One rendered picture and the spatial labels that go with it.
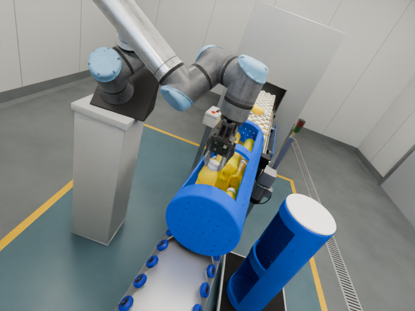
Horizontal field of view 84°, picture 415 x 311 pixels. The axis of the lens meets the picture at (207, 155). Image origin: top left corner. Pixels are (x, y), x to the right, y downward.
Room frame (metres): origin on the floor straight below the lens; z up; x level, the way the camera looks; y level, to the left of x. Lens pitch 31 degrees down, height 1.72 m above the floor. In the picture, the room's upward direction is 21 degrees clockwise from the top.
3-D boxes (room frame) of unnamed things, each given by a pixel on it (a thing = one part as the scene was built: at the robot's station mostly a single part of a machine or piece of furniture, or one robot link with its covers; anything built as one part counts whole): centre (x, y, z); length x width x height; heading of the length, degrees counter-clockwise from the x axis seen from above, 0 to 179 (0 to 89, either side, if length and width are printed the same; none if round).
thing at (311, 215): (1.01, -0.62, 1.03); 0.28 x 0.28 x 0.01
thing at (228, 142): (0.67, -0.03, 1.42); 0.09 x 0.08 x 0.12; 173
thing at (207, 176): (0.70, -0.03, 1.18); 0.07 x 0.07 x 0.19
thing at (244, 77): (0.68, -0.03, 1.59); 0.10 x 0.09 x 0.12; 57
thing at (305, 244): (1.01, -0.62, 0.59); 0.28 x 0.28 x 0.88
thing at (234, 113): (0.67, -0.03, 1.51); 0.10 x 0.09 x 0.05; 83
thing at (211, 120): (1.74, 0.07, 1.05); 0.20 x 0.10 x 0.10; 173
